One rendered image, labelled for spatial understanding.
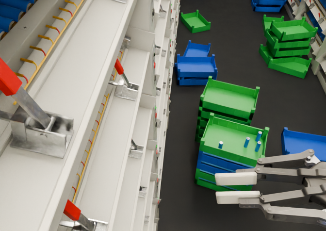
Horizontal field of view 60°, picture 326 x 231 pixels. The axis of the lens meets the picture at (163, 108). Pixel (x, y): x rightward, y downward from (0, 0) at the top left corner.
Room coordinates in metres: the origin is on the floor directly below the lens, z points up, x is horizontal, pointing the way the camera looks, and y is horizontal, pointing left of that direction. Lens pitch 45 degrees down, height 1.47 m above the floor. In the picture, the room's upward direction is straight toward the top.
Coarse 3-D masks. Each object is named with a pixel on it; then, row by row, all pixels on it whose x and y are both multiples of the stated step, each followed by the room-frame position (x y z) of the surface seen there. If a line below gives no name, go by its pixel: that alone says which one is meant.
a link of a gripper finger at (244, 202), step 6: (240, 198) 0.22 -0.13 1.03; (246, 198) 0.22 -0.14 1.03; (252, 198) 0.22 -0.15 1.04; (258, 198) 0.22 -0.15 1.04; (240, 204) 0.21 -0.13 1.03; (246, 204) 0.21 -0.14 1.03; (252, 204) 0.21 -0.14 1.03; (258, 204) 0.21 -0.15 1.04; (264, 204) 0.21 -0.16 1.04; (264, 210) 0.20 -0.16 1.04; (270, 216) 0.19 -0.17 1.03
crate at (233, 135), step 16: (208, 128) 0.99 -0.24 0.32; (224, 128) 0.99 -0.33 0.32; (240, 128) 0.97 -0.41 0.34; (256, 128) 0.94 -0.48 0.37; (208, 144) 0.88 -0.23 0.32; (224, 144) 0.88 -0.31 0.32; (240, 144) 0.88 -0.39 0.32; (256, 144) 0.88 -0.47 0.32; (240, 160) 0.77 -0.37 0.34; (256, 160) 0.75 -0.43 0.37
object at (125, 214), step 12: (144, 96) 0.56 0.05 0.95; (144, 108) 0.56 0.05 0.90; (144, 120) 0.52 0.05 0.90; (144, 132) 0.47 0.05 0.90; (144, 144) 0.44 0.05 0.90; (144, 156) 0.40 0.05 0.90; (132, 168) 0.36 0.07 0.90; (132, 180) 0.33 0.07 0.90; (120, 192) 0.30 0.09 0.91; (132, 192) 0.30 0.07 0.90; (120, 204) 0.27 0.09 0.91; (132, 204) 0.28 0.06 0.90; (120, 216) 0.25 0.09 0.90; (132, 216) 0.25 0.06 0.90; (120, 228) 0.23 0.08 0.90; (132, 228) 0.23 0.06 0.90
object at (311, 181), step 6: (318, 162) 0.27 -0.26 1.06; (324, 162) 0.27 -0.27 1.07; (312, 168) 0.26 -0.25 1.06; (318, 168) 0.26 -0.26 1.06; (324, 168) 0.26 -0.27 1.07; (306, 180) 0.24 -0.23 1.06; (312, 180) 0.24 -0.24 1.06; (318, 180) 0.24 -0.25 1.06; (324, 180) 0.24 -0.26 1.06; (306, 186) 0.24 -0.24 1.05; (312, 198) 0.21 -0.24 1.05; (318, 198) 0.21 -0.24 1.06; (324, 198) 0.21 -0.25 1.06; (318, 204) 0.21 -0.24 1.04; (324, 204) 0.20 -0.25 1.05
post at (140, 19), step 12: (144, 0) 0.56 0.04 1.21; (144, 12) 0.56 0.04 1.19; (132, 24) 0.57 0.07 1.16; (144, 24) 0.56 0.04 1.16; (144, 84) 0.56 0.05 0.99; (156, 120) 0.65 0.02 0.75; (156, 132) 0.64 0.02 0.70; (156, 168) 0.61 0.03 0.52; (156, 192) 0.59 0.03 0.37; (156, 204) 0.58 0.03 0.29; (156, 216) 0.56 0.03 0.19; (156, 228) 0.56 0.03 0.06
